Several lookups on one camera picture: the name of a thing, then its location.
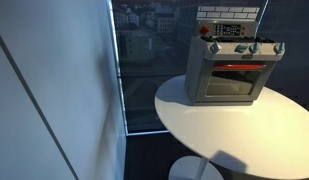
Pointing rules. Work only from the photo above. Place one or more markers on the grey oven door with window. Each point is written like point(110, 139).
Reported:
point(202, 83)

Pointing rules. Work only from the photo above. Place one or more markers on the white brick pattern backsplash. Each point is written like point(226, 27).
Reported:
point(227, 12)

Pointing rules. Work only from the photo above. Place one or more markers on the grey toy stove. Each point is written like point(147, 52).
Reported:
point(194, 76)

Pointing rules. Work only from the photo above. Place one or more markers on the red round timer knob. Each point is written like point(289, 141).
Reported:
point(204, 30)

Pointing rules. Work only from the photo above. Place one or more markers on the white round table pedestal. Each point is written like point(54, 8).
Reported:
point(184, 170)

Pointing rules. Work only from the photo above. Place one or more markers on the silver window frame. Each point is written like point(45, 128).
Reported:
point(122, 100)

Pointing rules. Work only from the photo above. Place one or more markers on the blue stove knob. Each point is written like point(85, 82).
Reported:
point(214, 47)
point(254, 47)
point(279, 48)
point(241, 48)

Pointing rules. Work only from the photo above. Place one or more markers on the black stove display panel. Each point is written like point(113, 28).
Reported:
point(227, 29)

